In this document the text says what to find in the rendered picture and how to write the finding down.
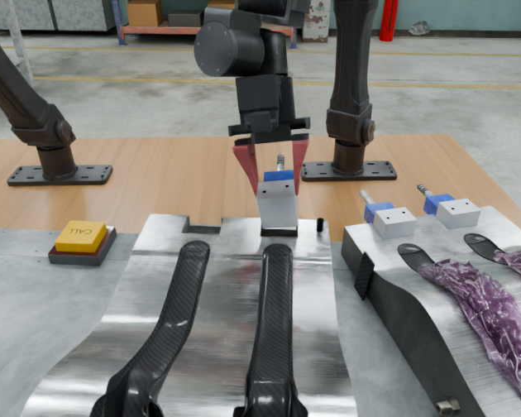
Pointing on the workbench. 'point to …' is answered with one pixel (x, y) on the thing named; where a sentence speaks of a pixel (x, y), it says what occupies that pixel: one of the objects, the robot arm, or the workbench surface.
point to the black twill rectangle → (364, 275)
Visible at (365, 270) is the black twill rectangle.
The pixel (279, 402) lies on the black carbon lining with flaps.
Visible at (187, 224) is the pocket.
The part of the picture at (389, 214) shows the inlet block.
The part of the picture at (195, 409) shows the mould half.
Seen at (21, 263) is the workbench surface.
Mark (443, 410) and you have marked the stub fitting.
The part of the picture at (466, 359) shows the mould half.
